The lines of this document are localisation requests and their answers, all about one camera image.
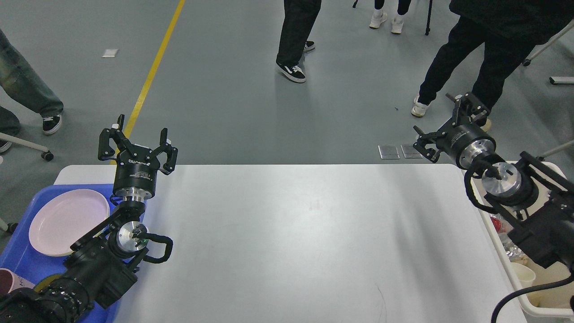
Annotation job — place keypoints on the white bar on floor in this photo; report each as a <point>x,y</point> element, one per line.
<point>561,80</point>

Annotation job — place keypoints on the foil tray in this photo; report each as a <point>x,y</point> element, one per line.
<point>512,251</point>

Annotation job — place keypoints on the left metal floor plate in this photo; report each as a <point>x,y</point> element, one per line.
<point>388,152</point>

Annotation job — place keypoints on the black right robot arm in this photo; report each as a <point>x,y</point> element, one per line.
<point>534,200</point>

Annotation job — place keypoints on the white chair leg right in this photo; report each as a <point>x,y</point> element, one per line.
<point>540,48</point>

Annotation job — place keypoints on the pink mug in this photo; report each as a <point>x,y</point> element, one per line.
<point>10,281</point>

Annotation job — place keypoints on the beige plastic bin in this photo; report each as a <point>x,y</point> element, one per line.
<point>548,304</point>

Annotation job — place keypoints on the person in black pants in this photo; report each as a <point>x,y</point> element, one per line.
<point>508,29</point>

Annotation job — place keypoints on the pink plate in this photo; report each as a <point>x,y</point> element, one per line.
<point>65,219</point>

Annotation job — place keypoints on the person in grey jeans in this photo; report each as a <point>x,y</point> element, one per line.
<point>21,83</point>

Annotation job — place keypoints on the dark blue mug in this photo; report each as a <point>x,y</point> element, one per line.
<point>43,284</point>

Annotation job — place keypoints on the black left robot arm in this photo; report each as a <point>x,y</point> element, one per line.
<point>104,261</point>

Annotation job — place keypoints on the metal floor plate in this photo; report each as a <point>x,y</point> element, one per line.
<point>388,152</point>
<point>409,152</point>

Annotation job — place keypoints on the crushed red can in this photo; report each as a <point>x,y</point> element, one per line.
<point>499,224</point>

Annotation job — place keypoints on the blue plastic tray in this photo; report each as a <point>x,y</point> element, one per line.
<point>20,256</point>

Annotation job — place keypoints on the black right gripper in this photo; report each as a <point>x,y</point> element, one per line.
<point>461,139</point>

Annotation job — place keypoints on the right metal floor plate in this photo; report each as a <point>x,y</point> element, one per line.
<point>409,152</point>

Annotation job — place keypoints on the white paper on floor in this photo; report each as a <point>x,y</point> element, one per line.
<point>110,53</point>

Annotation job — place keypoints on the white chair base left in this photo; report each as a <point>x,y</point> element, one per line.
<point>45,154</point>

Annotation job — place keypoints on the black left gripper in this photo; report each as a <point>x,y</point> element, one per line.
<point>137,166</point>

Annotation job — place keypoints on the white paper cup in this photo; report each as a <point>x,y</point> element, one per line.
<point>525,275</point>

